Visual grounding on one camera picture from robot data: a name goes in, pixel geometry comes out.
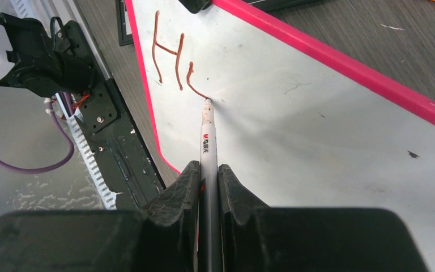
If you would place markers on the pink framed whiteboard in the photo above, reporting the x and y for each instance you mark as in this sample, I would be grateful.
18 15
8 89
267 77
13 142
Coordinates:
300 123

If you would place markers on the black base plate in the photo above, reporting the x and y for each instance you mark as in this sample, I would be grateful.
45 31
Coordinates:
113 150

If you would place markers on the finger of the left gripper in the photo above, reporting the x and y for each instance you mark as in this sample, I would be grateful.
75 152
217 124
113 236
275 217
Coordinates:
195 6

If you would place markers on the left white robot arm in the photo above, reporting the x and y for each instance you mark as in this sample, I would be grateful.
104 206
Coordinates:
46 60

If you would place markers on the black white checkerboard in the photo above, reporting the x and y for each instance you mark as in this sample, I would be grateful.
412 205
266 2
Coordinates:
123 24

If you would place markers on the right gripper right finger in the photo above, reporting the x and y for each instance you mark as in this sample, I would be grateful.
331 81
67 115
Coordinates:
257 237

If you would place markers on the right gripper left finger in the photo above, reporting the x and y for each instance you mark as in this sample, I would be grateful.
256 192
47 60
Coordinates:
157 237

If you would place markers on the white marker pen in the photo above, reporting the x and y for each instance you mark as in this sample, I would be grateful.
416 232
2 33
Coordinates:
209 240

